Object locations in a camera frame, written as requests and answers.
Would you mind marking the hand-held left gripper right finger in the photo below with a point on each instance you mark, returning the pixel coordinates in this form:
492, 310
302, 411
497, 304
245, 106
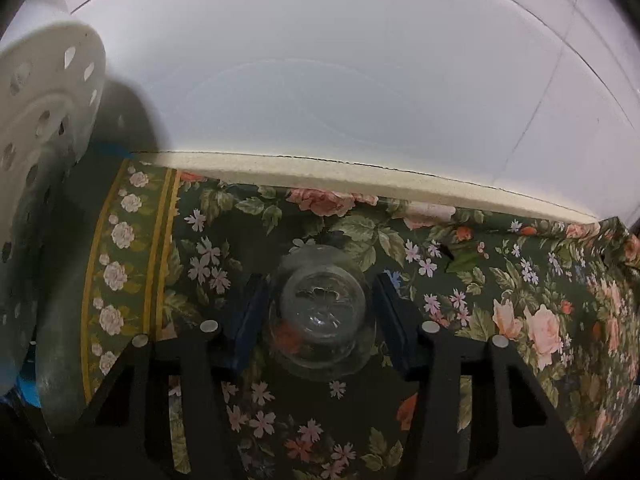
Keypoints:
395, 321

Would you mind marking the white perforated plastic bin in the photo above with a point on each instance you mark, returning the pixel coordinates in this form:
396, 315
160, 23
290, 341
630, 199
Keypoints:
45, 125

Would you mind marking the dark floral tablecloth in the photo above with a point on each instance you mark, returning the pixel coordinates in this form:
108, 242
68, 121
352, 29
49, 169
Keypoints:
500, 285

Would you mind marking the clear glass jar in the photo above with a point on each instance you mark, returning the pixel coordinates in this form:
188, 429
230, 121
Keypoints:
320, 310

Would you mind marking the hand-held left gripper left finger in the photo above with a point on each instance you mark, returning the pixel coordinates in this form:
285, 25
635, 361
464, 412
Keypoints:
249, 321

